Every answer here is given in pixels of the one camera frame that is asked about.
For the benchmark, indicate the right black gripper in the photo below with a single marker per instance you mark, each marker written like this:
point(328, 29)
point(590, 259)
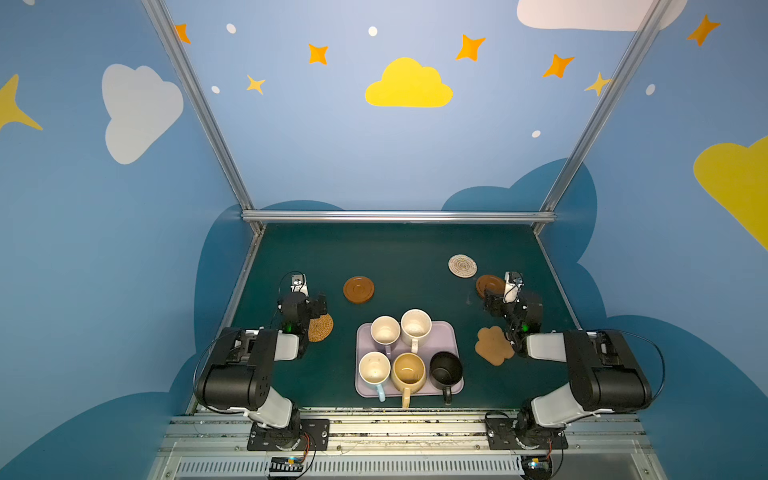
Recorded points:
point(495, 302)

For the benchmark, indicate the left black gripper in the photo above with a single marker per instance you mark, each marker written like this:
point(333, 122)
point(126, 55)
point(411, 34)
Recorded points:
point(315, 306)

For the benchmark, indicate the woven rattan round coaster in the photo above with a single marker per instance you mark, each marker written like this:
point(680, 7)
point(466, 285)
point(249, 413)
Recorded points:
point(320, 328)

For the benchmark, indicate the cork paw shaped coaster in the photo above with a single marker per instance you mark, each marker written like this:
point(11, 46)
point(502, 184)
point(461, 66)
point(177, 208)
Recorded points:
point(493, 346)

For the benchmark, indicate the brown wooden round coaster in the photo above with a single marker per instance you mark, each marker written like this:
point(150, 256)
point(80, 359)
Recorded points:
point(359, 289)
point(489, 284)

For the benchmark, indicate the white multicolour woven coaster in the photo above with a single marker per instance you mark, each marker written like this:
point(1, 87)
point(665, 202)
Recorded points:
point(462, 266)

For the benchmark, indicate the cream mug lilac handle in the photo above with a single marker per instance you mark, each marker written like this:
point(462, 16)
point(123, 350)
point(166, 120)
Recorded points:
point(385, 332)

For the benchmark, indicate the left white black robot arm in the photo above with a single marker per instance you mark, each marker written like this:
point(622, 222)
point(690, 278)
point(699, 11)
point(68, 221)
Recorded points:
point(237, 375)

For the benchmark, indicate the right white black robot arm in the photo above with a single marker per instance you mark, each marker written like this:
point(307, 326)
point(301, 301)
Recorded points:
point(604, 376)

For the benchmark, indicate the black mug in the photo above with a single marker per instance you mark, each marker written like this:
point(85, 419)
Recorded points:
point(445, 371)

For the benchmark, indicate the lilac plastic tray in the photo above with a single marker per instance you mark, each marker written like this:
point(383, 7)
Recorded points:
point(441, 338)

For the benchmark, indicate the yellow mug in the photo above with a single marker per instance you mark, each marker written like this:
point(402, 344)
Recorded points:
point(408, 374)

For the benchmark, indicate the right small circuit board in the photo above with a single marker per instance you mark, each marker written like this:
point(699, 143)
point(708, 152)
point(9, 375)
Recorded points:
point(535, 468)

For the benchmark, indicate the small circuit board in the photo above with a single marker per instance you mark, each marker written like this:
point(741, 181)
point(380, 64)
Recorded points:
point(285, 466)
point(535, 468)

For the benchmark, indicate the left small circuit board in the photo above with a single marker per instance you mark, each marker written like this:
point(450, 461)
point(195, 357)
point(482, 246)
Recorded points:
point(285, 466)

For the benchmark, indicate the cream mug blue handle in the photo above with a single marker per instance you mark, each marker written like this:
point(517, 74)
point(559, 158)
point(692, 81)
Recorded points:
point(374, 369)

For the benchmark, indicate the cream mug white handle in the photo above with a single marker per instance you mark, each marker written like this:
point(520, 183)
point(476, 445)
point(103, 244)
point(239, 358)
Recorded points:
point(415, 326)

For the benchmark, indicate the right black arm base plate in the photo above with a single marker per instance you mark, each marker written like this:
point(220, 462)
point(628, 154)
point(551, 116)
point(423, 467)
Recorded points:
point(502, 433)

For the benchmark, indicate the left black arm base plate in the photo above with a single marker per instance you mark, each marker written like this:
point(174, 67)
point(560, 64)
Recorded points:
point(312, 434)

